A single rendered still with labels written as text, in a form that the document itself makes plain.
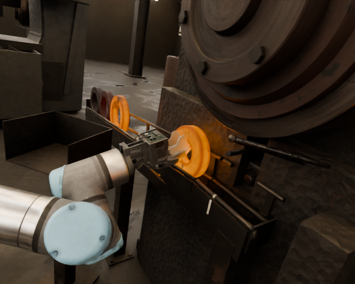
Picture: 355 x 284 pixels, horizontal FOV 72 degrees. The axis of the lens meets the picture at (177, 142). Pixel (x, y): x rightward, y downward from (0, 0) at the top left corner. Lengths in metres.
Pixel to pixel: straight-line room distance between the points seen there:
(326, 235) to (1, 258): 1.33
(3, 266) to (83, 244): 1.04
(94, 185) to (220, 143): 0.35
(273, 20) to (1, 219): 0.48
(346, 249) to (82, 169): 0.50
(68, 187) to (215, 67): 0.38
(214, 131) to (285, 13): 0.42
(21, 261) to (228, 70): 1.26
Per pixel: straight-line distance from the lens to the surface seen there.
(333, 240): 0.45
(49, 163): 0.92
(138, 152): 0.61
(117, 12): 11.00
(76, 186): 0.57
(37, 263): 1.41
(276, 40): 0.38
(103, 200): 0.58
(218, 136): 0.70
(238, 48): 0.43
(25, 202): 0.46
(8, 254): 1.48
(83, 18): 3.35
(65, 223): 0.42
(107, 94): 1.30
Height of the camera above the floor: 1.02
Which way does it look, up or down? 21 degrees down
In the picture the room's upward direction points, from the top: 10 degrees clockwise
